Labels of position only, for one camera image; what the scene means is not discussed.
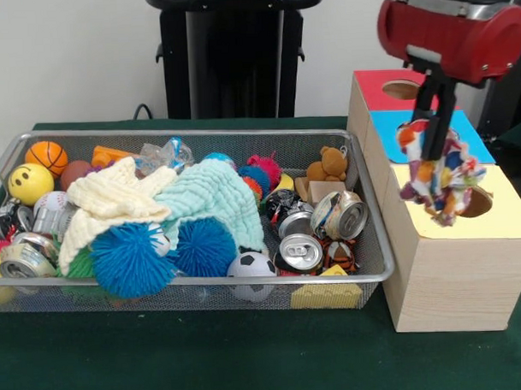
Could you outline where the wooden box with three holes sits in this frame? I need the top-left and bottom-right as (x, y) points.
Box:
(344, 63), (521, 336)

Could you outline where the yellow smiley ball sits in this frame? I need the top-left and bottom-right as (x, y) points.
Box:
(6, 162), (56, 207)

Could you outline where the metal mesh bin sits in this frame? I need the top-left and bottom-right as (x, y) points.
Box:
(0, 118), (397, 322)

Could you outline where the black upright panel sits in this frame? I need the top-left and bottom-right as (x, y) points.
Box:
(471, 0), (521, 133)

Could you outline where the cream knitted cloth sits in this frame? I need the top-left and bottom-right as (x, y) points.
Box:
(53, 154), (182, 275)

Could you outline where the blue fuzzy ball with eye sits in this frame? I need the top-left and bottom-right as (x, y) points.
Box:
(89, 221), (181, 301)

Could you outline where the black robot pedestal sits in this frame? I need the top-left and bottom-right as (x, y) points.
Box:
(144, 0), (329, 123)

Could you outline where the black and white soccer ball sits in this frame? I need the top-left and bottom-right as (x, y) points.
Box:
(226, 250), (278, 279)

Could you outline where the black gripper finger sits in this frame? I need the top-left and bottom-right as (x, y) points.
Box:
(410, 71), (444, 123)
(417, 79), (461, 163)

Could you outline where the dark green table cloth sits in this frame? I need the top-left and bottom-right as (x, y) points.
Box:
(483, 119), (521, 188)
(0, 105), (521, 390)

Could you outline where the crushed red soda can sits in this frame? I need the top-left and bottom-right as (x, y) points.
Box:
(273, 231), (325, 275)

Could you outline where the red patterned cloth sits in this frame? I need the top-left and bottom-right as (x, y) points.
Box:
(395, 116), (489, 229)

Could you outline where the blue spiky ball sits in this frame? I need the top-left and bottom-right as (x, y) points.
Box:
(173, 216), (240, 280)

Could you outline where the mint knitted cloth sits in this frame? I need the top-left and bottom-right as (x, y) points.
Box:
(152, 157), (268, 257)

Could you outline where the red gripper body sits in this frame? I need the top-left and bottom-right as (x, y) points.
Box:
(376, 0), (521, 93)

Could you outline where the black cable loop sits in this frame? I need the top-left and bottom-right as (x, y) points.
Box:
(132, 102), (157, 121)

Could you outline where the crushed silver soda can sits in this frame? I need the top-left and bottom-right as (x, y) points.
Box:
(309, 190), (370, 242)

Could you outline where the brown teddy bear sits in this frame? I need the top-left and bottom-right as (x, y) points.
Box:
(305, 145), (350, 184)

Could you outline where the orange toy basketball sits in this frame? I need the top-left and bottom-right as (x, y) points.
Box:
(24, 140), (70, 181)

